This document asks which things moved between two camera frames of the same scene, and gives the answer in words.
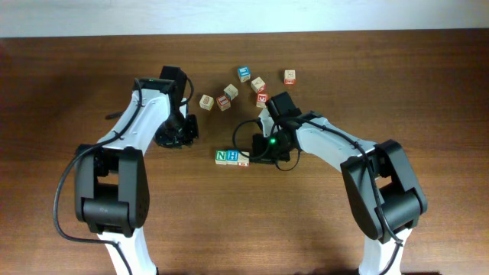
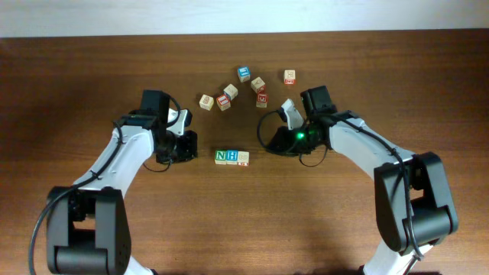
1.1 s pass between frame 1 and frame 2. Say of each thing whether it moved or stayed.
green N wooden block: stayed
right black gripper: moved
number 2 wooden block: stayed
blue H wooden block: stayed
